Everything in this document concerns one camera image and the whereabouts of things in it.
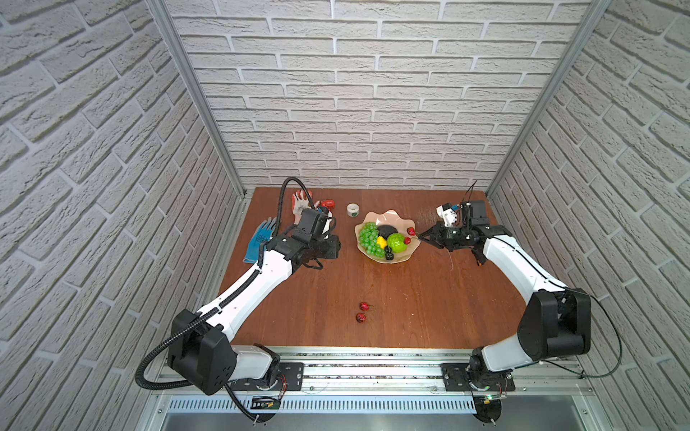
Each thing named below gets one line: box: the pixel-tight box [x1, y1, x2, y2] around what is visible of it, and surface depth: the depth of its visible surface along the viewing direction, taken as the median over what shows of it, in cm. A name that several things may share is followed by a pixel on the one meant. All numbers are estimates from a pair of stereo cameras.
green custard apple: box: [387, 232, 408, 254], surface depth 97 cm
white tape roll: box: [345, 202, 361, 219], surface depth 113 cm
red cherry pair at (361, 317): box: [355, 301, 371, 324], surface depth 86 cm
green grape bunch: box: [358, 221, 386, 258], surface depth 97 cm
